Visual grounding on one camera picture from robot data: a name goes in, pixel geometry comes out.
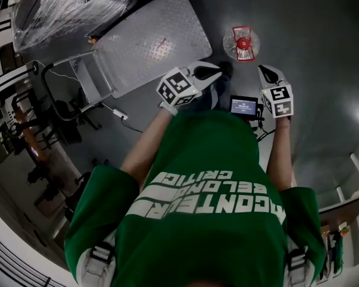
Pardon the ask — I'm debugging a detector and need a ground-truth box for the person's left forearm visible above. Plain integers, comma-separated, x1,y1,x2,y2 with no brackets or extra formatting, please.
120,109,176,187

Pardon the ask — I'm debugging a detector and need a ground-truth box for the blue jeans leg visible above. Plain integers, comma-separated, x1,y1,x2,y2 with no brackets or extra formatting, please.
194,75,230,112

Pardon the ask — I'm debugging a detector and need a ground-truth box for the black metal railing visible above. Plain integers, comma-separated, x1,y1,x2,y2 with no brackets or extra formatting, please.
0,228,53,287

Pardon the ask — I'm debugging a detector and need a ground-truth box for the white table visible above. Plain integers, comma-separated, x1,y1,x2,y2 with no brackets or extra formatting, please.
318,152,359,221

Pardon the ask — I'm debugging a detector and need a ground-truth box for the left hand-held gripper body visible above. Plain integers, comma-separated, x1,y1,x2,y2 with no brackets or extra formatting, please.
156,60,223,107

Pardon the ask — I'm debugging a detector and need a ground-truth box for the clear water jug red cap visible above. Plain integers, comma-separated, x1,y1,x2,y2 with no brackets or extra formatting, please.
222,25,261,63

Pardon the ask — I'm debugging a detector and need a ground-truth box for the grey backpack strap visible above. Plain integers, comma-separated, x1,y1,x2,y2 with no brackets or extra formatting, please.
284,240,315,287
77,240,117,287

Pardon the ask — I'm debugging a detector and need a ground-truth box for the white power adapter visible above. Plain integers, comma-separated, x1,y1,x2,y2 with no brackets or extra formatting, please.
112,108,129,121

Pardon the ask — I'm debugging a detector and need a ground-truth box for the orange wooden desk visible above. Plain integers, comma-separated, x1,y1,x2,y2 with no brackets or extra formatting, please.
14,106,52,164

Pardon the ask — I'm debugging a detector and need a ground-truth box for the green printed t-shirt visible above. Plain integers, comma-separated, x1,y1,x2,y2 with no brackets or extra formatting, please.
63,109,327,287

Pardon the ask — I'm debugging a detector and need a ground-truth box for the grey metal platform cart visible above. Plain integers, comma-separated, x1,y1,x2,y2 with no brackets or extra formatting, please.
41,0,214,123

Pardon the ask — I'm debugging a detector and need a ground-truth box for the person's left hand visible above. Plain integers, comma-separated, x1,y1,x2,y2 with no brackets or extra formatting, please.
159,101,180,117

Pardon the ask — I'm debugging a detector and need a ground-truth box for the dark shoe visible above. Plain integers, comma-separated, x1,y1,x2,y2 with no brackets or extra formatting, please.
217,60,235,78

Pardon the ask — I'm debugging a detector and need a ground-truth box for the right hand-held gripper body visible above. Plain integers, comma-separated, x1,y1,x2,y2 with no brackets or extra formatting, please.
257,64,294,119

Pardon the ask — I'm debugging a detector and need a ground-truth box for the small black screen device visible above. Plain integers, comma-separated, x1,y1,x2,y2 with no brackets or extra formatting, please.
229,94,260,120

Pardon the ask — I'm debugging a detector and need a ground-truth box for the thin white cable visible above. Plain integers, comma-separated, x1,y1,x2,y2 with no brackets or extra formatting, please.
26,59,115,112

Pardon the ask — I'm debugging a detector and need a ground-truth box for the person's right forearm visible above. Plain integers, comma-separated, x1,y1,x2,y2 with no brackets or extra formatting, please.
266,115,296,192

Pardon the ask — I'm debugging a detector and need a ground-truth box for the black device cable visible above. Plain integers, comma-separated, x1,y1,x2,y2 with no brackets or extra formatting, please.
250,106,276,144

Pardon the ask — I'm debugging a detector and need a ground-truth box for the plastic-wrapped grey crate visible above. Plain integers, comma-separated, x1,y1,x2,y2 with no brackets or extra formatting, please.
11,0,139,53

